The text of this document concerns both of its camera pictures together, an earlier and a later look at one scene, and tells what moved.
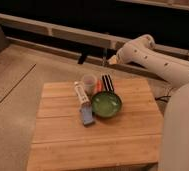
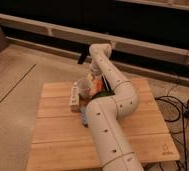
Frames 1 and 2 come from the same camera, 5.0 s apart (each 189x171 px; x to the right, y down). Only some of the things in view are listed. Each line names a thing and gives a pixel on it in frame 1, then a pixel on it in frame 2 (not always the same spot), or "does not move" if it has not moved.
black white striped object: (108, 82) does not move
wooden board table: (130, 140) does not move
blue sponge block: (87, 114) does not move
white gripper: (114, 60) to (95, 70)
